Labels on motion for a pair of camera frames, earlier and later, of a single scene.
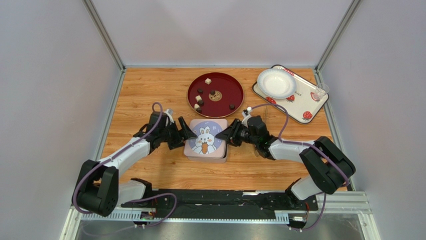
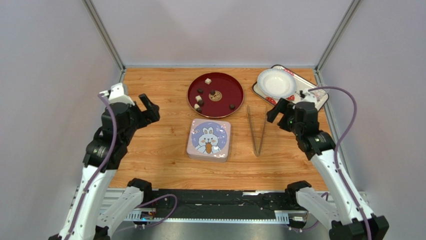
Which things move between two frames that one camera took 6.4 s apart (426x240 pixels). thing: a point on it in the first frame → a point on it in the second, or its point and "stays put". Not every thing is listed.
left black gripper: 185,133 → 151,114
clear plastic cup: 321,91 stays put
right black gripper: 235,134 → 284,112
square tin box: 215,160 stays put
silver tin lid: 206,145 stays put
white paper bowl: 276,83 stays put
